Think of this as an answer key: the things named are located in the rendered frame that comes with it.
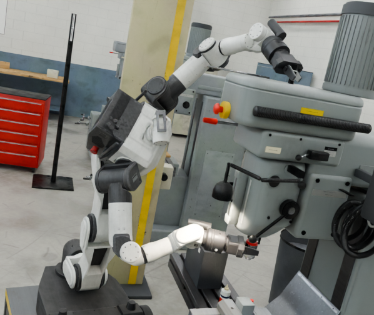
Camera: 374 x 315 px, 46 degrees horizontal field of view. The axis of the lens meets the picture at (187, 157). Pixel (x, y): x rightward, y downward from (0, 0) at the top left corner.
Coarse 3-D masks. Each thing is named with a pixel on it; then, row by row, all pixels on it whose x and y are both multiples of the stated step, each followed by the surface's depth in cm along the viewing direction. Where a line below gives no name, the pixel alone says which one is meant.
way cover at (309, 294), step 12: (300, 276) 200; (288, 288) 202; (300, 288) 197; (312, 288) 191; (276, 300) 203; (288, 300) 198; (300, 300) 193; (312, 300) 188; (324, 300) 183; (288, 312) 193; (300, 312) 189; (312, 312) 184; (324, 312) 180; (336, 312) 175
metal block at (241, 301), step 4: (236, 300) 174; (240, 300) 172; (244, 300) 172; (248, 300) 173; (236, 304) 173; (240, 304) 170; (244, 304) 169; (248, 304) 170; (252, 304) 170; (240, 308) 170; (244, 308) 169; (248, 308) 170; (252, 308) 170; (244, 312) 170; (248, 312) 170; (252, 312) 171
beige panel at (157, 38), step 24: (144, 0) 301; (168, 0) 305; (192, 0) 310; (144, 24) 305; (168, 24) 310; (144, 48) 310; (168, 48) 314; (144, 72) 314; (168, 72) 319; (144, 192) 339; (144, 216) 345; (144, 240) 351; (120, 264) 351; (144, 264) 357; (144, 288) 357
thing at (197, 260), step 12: (192, 252) 211; (204, 252) 197; (192, 264) 210; (204, 264) 199; (216, 264) 200; (192, 276) 208; (204, 276) 200; (216, 276) 202; (204, 288) 202; (216, 288) 204
